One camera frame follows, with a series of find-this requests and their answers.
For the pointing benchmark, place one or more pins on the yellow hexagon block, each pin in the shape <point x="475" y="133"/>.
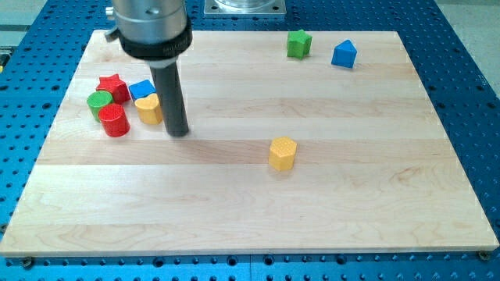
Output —
<point x="282" y="153"/>

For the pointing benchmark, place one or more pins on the green star block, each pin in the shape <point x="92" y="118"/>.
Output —
<point x="298" y="44"/>

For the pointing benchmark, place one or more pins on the blue triangle block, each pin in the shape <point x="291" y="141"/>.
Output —
<point x="344" y="54"/>

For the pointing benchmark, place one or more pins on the red star block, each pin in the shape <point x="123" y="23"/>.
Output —
<point x="116" y="87"/>

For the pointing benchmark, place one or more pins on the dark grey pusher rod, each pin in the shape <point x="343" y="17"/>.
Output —
<point x="166" y="78"/>

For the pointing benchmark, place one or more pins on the yellow heart block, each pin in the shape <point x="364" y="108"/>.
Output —
<point x="149" y="110"/>

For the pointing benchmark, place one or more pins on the blue cube block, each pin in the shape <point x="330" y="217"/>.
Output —
<point x="141" y="89"/>

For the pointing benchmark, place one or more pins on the light wooden board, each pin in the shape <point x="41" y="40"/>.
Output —
<point x="374" y="170"/>

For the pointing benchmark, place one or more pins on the red cylinder block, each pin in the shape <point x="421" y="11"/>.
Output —
<point x="114" y="120"/>

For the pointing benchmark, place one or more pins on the green cylinder block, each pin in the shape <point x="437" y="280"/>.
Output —
<point x="97" y="100"/>

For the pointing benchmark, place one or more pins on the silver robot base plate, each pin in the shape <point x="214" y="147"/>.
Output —
<point x="216" y="8"/>

